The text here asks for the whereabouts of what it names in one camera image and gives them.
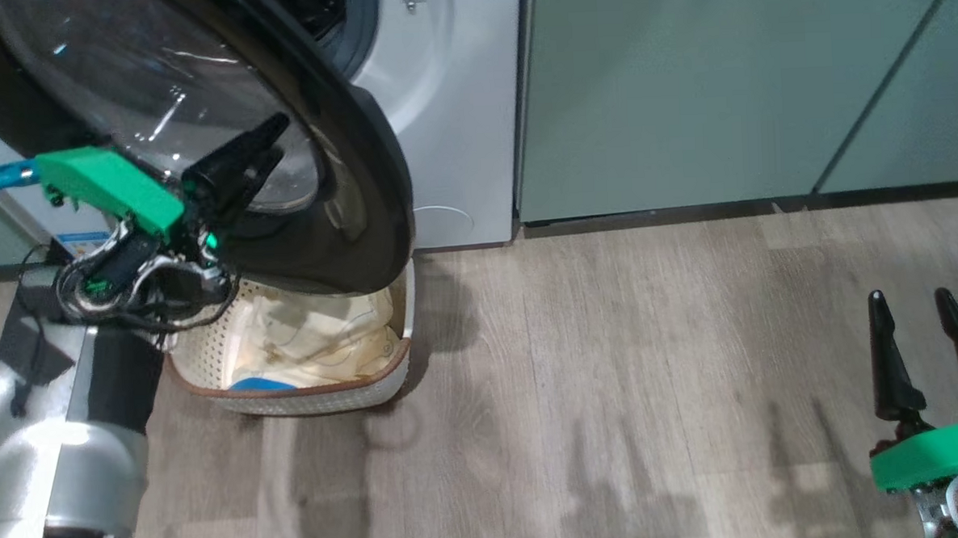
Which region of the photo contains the washing machine glass door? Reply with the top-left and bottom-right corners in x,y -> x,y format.
0,0 -> 420,313

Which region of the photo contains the cream perforated basket brown rim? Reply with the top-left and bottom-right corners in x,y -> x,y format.
159,260 -> 418,422

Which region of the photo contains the thin red black cable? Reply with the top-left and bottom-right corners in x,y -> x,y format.
144,267 -> 238,334

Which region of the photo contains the blue energy label sticker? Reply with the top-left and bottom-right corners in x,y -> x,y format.
54,228 -> 117,262

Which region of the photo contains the cream yellow printed garment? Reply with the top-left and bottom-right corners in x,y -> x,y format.
220,284 -> 405,393

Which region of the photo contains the wide sage green cabinet panel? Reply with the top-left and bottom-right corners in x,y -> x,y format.
509,0 -> 958,225

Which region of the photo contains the white front-load washing machine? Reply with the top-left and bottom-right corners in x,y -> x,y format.
0,0 -> 536,271

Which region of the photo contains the narrow sage green cabinet panel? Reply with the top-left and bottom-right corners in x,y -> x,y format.
805,0 -> 958,196

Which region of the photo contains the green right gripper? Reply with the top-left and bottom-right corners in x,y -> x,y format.
861,285 -> 958,495

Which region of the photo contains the grey rubber door gasket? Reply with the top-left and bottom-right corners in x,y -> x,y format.
263,0 -> 388,86

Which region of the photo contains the round drain filter cover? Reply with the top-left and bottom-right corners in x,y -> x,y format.
410,202 -> 477,246

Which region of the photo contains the blue cable connector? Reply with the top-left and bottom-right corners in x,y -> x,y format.
0,158 -> 41,195

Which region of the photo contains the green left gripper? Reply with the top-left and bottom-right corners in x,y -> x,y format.
33,111 -> 296,247

